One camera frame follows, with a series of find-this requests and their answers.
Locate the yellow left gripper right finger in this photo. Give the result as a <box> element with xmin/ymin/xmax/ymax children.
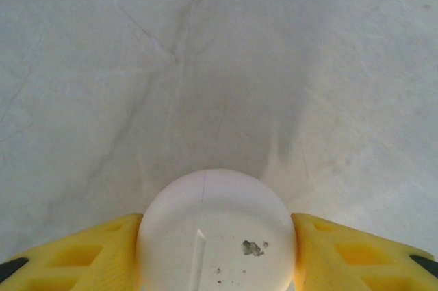
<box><xmin>290</xmin><ymin>212</ymin><xmax>438</xmax><ymax>291</ymax></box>

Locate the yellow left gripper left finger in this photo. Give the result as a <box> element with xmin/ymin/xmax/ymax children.
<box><xmin>0</xmin><ymin>212</ymin><xmax>144</xmax><ymax>291</ymax></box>

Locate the white earbud charging case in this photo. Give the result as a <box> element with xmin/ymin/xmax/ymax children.
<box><xmin>136</xmin><ymin>167</ymin><xmax>298</xmax><ymax>291</ymax></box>

